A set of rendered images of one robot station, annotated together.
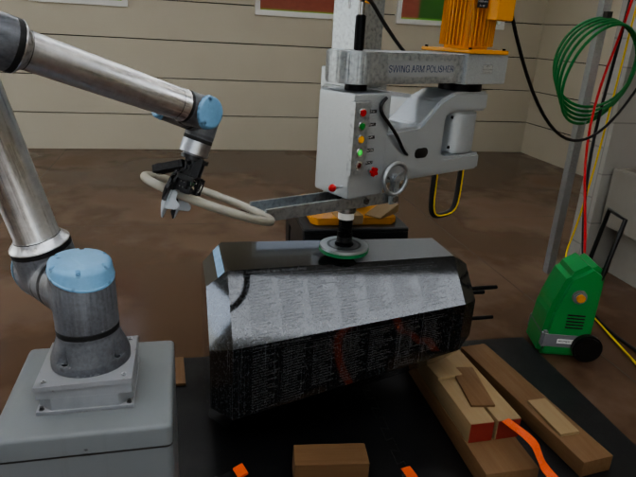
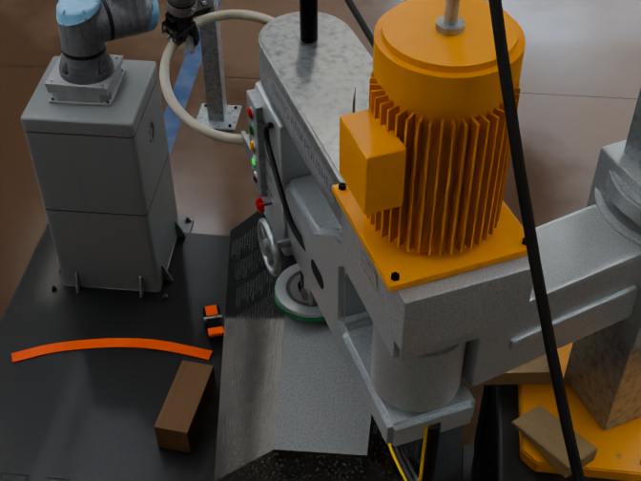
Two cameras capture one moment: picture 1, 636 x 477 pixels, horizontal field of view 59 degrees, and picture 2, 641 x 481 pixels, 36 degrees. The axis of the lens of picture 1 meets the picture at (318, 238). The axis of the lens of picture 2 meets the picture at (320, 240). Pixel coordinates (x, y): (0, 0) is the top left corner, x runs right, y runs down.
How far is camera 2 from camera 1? 3.75 m
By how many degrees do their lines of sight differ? 89
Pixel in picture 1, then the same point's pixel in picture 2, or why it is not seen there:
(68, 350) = not seen: hidden behind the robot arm
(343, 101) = not seen: hidden behind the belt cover
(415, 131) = (309, 228)
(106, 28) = not seen: outside the picture
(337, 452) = (183, 401)
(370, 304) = (239, 345)
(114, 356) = (64, 71)
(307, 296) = (259, 271)
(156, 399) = (51, 113)
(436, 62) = (314, 150)
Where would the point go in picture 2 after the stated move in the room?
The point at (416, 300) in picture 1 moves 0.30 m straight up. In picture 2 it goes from (232, 405) to (224, 334)
